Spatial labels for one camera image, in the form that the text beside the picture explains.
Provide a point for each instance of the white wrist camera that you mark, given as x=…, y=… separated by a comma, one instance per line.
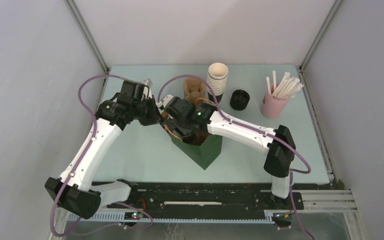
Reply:
x=147, y=88
x=161, y=104

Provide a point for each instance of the stack of paper cups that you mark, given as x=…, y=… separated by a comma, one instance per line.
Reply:
x=217, y=80

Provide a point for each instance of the stack of black lids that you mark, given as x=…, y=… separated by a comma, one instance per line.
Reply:
x=239, y=100

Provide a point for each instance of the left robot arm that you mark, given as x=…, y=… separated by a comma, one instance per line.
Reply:
x=73, y=189

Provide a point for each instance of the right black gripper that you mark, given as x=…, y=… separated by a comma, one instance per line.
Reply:
x=170, y=124

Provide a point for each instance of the white wrapped straws bundle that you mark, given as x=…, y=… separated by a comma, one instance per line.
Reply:
x=286, y=88

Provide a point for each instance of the green paper bag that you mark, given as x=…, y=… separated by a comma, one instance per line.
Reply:
x=202, y=154

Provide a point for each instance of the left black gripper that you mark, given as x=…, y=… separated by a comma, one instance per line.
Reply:
x=156, y=116

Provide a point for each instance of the brown pulp cup carrier stack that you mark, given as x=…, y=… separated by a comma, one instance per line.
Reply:
x=194, y=90

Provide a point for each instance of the pink straw holder cup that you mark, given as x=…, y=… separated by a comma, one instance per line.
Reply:
x=272, y=108

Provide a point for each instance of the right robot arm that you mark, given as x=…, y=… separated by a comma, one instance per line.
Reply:
x=276, y=144

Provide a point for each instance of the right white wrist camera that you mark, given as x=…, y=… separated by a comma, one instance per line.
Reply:
x=161, y=104

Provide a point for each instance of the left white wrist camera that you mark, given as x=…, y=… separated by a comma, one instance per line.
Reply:
x=147, y=88

